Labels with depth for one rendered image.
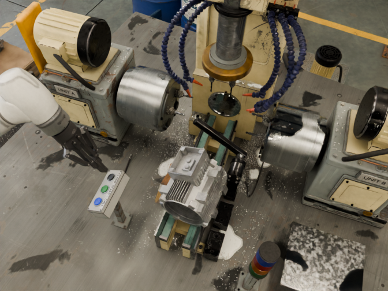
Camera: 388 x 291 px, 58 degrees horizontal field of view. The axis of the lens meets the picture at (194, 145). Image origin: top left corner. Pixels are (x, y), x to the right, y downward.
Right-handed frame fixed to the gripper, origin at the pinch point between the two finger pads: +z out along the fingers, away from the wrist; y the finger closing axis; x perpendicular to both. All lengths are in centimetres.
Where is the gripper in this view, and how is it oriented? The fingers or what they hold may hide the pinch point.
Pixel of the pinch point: (98, 164)
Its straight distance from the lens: 125.4
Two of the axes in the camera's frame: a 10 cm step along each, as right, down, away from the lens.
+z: 4.1, 6.2, 6.7
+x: -8.5, 0.0, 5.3
